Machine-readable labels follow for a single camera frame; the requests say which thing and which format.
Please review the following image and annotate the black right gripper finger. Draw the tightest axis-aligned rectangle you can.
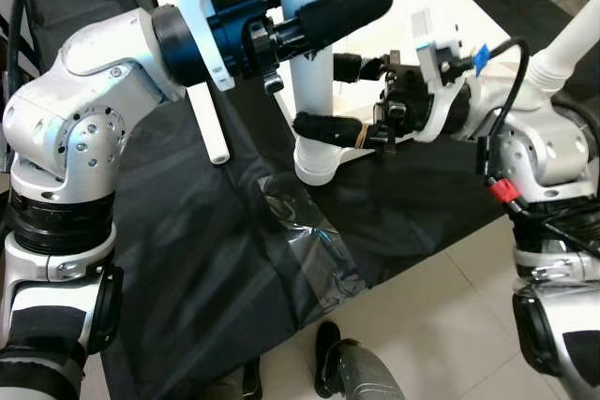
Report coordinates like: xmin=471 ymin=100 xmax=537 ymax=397
xmin=293 ymin=112 xmax=371 ymax=148
xmin=333 ymin=52 xmax=385 ymax=84

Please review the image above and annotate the blue cable connector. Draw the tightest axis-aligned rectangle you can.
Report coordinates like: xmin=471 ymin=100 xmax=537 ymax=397
xmin=472 ymin=44 xmax=492 ymax=76

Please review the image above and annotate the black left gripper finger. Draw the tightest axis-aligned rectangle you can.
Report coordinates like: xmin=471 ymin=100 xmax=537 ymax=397
xmin=281 ymin=0 xmax=395 ymax=54

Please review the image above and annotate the red cable connector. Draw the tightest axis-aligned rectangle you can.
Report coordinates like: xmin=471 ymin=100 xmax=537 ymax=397
xmin=489 ymin=178 xmax=521 ymax=204

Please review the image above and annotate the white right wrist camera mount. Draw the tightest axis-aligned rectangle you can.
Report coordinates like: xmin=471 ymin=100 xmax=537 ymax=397
xmin=408 ymin=8 xmax=474 ymax=143

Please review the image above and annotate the black table cloth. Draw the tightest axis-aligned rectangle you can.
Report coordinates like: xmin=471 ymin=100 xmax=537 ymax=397
xmin=19 ymin=0 xmax=600 ymax=400

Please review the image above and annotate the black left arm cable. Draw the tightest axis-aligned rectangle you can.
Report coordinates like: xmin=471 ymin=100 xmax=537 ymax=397
xmin=5 ymin=0 xmax=46 ymax=73

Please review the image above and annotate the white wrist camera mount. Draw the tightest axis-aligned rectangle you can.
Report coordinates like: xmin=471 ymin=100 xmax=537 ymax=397
xmin=408 ymin=8 xmax=474 ymax=143
xmin=145 ymin=0 xmax=235 ymax=92

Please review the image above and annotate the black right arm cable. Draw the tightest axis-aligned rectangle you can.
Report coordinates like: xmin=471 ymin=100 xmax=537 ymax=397
xmin=459 ymin=37 xmax=600 ymax=260

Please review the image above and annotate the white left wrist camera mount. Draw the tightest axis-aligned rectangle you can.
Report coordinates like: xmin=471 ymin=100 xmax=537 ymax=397
xmin=145 ymin=0 xmax=235 ymax=92

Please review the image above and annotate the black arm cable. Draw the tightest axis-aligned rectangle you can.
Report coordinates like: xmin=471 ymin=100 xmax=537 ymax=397
xmin=5 ymin=0 xmax=46 ymax=73
xmin=459 ymin=37 xmax=600 ymax=260

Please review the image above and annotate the grey robot left foot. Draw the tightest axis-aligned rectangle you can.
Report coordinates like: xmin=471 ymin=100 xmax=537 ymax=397
xmin=202 ymin=358 xmax=263 ymax=400

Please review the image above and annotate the white plastic table leg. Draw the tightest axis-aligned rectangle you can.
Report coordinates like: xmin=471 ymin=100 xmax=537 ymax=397
xmin=530 ymin=0 xmax=600 ymax=92
xmin=274 ymin=0 xmax=343 ymax=187
xmin=187 ymin=81 xmax=232 ymax=165

